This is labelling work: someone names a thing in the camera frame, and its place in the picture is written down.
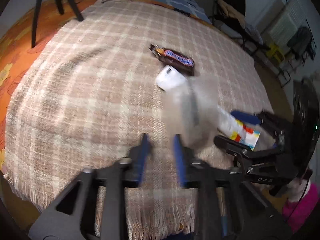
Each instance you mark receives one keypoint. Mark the dark jacket on rack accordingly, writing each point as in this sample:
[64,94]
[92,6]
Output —
[301,43]

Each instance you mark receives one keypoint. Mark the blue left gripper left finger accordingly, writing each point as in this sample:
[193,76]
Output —
[142,151]

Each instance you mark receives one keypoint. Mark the colourful paper cup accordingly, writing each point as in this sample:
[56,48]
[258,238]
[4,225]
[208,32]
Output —
[235,129]

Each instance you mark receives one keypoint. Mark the snickers bar wrapper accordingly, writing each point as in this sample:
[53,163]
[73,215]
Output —
[174,58]

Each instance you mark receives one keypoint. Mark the black metal clothes rack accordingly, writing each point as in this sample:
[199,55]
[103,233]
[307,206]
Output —
[290,65]

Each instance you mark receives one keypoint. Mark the striped garment on chair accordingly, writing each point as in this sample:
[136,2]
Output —
[253,33]

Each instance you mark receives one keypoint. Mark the beige clothes on chair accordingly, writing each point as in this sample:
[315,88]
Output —
[230,12]

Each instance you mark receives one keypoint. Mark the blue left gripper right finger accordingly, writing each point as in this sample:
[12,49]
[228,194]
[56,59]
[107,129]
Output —
[183,157]

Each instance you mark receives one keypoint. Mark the beige plaid woven blanket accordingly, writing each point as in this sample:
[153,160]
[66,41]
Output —
[91,93]

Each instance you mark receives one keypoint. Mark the yellow box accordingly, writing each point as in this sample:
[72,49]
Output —
[275,55]

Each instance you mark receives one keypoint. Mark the black folding chair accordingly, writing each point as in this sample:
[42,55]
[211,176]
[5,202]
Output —
[247,43]

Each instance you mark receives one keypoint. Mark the white plush slippers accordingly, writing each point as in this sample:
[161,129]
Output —
[297,189]

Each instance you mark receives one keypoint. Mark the striped towel on rack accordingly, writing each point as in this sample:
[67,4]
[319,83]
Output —
[287,24]

